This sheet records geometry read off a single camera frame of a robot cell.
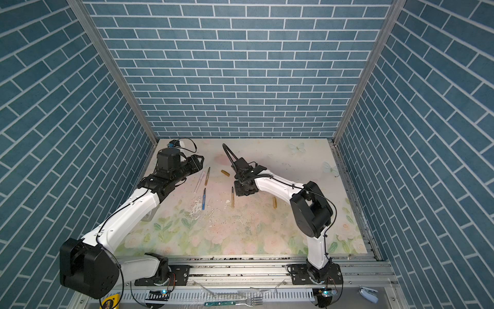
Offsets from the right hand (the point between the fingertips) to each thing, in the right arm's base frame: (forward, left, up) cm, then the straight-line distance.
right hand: (239, 188), depth 91 cm
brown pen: (+11, +20, -7) cm, 24 cm away
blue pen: (-4, +17, -6) cm, 19 cm away
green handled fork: (-42, -10, -6) cm, 44 cm away
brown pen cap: (+14, +10, -6) cm, 18 cm away
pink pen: (+7, +23, -6) cm, 24 cm away
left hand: (+3, +15, +18) cm, 23 cm away
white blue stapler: (-36, -53, -7) cm, 65 cm away
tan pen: (-1, +4, -8) cm, 8 cm away
